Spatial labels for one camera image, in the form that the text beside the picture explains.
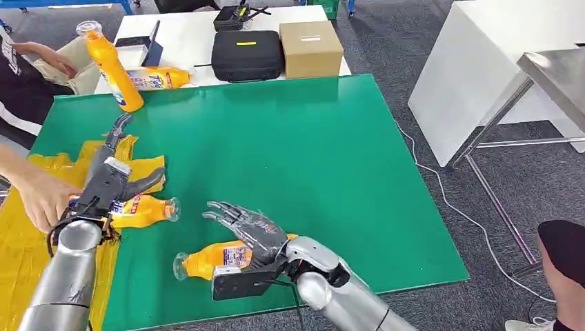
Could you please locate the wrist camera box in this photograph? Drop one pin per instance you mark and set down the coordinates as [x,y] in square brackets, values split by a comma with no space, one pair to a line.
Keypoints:
[242,285]
[105,187]

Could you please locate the laptop with blue cover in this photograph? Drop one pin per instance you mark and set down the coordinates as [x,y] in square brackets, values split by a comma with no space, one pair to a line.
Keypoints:
[153,57]

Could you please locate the black office chair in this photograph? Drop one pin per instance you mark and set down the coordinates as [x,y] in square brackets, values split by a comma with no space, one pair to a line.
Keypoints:
[183,4]

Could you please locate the person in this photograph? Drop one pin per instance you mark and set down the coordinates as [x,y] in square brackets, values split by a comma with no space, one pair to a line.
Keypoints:
[566,256]
[18,91]

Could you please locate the blue metal frame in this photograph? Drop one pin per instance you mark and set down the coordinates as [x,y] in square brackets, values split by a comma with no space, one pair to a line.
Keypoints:
[128,8]

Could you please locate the steel bench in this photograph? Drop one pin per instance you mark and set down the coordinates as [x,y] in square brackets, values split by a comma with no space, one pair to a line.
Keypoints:
[557,77]

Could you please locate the brown cardboard box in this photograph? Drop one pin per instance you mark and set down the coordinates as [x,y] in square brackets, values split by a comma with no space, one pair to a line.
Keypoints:
[310,55]

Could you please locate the yellow plastic sheet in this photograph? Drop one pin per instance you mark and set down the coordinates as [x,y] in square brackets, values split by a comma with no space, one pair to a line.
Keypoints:
[23,256]

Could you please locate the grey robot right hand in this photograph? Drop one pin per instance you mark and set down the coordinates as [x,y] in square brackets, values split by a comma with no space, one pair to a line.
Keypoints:
[260,237]

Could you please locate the person's right hand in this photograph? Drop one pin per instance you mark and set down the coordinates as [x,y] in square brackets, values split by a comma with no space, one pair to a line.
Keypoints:
[41,201]

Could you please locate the white shoe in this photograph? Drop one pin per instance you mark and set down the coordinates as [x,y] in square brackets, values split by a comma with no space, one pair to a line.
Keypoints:
[528,325]

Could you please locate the orange drink bottle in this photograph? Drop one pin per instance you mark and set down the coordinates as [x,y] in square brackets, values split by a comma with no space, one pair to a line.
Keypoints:
[146,212]
[114,77]
[155,78]
[205,262]

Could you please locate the person's left hand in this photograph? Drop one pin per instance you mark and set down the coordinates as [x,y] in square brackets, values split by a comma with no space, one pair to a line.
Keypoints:
[64,67]

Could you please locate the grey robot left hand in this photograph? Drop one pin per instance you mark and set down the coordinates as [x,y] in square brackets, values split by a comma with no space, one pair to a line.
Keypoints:
[146,182]

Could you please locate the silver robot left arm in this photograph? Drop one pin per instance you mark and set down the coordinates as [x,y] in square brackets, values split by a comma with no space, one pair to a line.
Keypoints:
[68,274]

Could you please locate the black controller device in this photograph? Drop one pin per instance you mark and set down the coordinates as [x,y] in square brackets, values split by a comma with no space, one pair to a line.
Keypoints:
[228,20]

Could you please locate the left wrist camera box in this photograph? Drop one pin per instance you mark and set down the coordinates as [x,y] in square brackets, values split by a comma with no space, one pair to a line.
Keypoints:
[105,187]

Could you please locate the green crate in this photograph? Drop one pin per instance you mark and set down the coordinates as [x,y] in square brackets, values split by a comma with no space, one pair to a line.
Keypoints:
[326,8]

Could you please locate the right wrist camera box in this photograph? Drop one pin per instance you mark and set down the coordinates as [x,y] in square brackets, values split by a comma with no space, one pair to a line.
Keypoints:
[242,285]

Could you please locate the white table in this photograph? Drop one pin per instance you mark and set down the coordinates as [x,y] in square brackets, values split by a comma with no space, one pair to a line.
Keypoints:
[192,41]

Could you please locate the black zip case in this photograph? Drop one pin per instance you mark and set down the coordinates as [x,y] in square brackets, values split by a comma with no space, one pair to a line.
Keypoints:
[247,61]

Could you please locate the thin black rod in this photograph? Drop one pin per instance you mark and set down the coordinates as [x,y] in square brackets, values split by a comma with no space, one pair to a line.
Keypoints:
[203,65]

